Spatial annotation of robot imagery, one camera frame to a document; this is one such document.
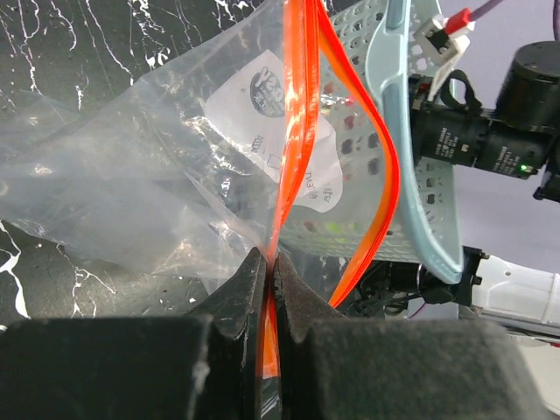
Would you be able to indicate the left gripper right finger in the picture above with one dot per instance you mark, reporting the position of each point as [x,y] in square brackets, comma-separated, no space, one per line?
[334,367]

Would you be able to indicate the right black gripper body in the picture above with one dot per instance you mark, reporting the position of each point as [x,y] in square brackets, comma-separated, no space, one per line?
[453,127]

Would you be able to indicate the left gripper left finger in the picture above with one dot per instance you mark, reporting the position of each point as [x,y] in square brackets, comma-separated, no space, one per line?
[206,364]

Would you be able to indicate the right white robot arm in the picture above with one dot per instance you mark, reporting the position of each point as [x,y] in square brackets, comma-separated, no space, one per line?
[518,138]

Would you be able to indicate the light blue plastic basket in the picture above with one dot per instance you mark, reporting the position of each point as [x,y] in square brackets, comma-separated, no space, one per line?
[378,39]

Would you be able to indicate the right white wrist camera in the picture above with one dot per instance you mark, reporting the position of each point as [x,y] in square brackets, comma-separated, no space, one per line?
[444,41]

